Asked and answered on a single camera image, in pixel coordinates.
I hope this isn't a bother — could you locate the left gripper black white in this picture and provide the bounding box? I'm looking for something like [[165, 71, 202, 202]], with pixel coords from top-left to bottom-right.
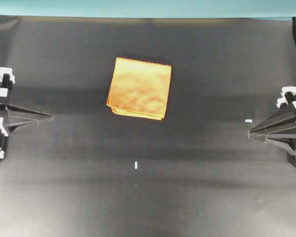
[[0, 67, 54, 158]]

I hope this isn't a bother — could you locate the orange cloth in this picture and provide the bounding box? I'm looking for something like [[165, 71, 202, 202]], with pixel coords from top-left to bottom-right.
[[106, 57, 172, 120]]

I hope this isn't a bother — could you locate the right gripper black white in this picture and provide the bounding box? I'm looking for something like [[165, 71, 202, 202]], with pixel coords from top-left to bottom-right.
[[248, 86, 296, 156]]

